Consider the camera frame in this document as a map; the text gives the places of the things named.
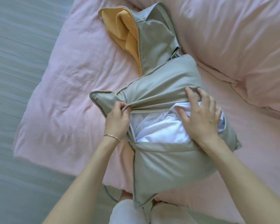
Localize person's right hand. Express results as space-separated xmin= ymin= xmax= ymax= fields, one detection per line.
xmin=175 ymin=87 xmax=222 ymax=150

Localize person's left hand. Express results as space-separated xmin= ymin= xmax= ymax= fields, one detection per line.
xmin=104 ymin=101 xmax=132 ymax=142

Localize white cushion insert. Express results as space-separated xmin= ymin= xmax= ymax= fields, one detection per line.
xmin=130 ymin=101 xmax=226 ymax=143

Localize grey-green cushion cover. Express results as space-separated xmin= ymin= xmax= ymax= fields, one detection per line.
xmin=89 ymin=54 xmax=242 ymax=222
xmin=98 ymin=2 xmax=184 ymax=77

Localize person's right forearm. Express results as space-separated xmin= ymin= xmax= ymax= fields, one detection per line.
xmin=205 ymin=135 xmax=280 ymax=224

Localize person's left forearm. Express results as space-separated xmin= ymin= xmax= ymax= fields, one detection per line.
xmin=42 ymin=135 xmax=121 ymax=224

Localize person's white trousers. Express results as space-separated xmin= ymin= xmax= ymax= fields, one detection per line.
xmin=108 ymin=199 xmax=199 ymax=224

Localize pink bed sheet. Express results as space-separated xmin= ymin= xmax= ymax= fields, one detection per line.
xmin=12 ymin=0 xmax=280 ymax=224

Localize pink duvet with white ruffle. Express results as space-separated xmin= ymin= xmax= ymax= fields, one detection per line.
xmin=125 ymin=0 xmax=280 ymax=120

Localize thin gold bracelet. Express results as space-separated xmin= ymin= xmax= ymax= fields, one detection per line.
xmin=103 ymin=134 xmax=121 ymax=142

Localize thin dark cable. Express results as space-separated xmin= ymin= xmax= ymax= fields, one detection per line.
xmin=103 ymin=184 xmax=119 ymax=203

